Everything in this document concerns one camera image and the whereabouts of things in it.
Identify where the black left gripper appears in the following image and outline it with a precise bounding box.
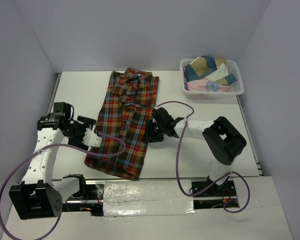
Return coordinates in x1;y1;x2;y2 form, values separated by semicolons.
64;116;96;151

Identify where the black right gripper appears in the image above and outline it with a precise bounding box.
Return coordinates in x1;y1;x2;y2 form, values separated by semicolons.
142;119;166;143

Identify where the red plaid long sleeve shirt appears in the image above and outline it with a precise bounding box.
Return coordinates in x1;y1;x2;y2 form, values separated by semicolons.
84;68;160;180

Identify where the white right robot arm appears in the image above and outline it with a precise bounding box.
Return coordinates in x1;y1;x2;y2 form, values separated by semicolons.
145;107;247;196

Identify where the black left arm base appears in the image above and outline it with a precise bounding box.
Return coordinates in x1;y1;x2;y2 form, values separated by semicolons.
62;182;105;217

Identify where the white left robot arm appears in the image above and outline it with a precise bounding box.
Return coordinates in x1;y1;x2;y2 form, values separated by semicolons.
9;102;102;220

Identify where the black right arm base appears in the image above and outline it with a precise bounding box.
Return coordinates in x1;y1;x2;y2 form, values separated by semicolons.
193;180;239;210

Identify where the pink folded shirt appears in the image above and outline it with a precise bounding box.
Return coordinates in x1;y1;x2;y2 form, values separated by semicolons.
184;78;230;92

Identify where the white foil covered board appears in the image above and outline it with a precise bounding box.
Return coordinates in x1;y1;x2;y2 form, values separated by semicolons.
102;180;195;217

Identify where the blue tan patchwork shirt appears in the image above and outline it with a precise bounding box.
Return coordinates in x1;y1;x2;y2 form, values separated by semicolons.
183;56;237;86

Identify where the white plastic laundry basket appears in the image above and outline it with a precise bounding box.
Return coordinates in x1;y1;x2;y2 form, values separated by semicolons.
179;56;244;99

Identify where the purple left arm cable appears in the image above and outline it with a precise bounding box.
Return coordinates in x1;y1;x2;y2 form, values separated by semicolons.
0;130;127;240

